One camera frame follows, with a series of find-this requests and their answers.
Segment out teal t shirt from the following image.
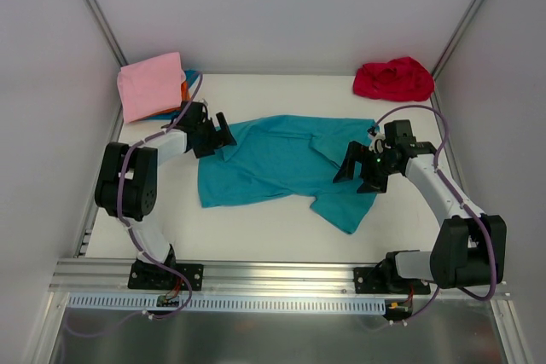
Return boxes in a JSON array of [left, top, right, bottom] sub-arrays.
[[144, 70, 200, 120], [197, 115, 376, 234]]

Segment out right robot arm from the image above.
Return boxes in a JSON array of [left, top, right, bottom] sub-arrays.
[[334, 120, 507, 293]]

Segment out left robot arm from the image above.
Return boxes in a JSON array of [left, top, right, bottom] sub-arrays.
[[95, 101, 236, 288]]

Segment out folded orange t shirt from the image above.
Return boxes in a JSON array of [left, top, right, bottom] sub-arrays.
[[152, 81, 190, 117]]

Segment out folded teal t shirt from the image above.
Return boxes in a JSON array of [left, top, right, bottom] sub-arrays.
[[144, 70, 200, 120]]

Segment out folded pink t shirt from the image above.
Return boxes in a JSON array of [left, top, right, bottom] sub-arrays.
[[117, 52, 186, 124]]

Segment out crumpled red t shirt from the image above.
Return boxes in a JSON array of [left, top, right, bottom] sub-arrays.
[[352, 56, 435, 102]]

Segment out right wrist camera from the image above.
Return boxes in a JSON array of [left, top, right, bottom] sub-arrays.
[[368, 126, 386, 153]]

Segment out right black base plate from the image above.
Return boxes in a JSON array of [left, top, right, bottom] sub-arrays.
[[352, 266, 431, 295]]

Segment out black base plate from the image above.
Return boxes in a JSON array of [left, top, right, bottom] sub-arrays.
[[127, 260, 204, 292], [352, 266, 431, 295]]

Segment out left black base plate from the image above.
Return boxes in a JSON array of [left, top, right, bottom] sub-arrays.
[[127, 260, 204, 292]]

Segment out white slotted cable duct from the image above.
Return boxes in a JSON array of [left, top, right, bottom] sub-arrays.
[[67, 292, 386, 315]]

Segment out aluminium mounting rail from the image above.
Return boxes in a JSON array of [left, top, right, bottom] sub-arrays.
[[47, 257, 511, 297]]

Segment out left aluminium frame post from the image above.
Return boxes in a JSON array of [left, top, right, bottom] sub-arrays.
[[84, 0, 128, 66]]

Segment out aluminium frame post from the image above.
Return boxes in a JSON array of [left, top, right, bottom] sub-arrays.
[[431, 0, 513, 76], [84, 0, 128, 66]]

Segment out right aluminium frame post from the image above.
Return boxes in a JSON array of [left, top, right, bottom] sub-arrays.
[[431, 0, 513, 76]]

